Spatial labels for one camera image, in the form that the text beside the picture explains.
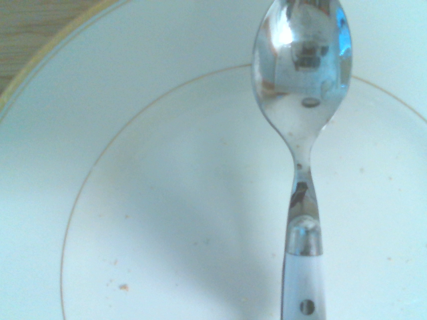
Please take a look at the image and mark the steel spoon with white handle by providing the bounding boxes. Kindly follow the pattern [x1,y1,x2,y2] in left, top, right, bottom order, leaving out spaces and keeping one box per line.
[250,0,354,320]

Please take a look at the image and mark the white plate with gold rim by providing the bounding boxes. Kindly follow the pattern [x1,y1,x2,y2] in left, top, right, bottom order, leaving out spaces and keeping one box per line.
[0,0,427,320]

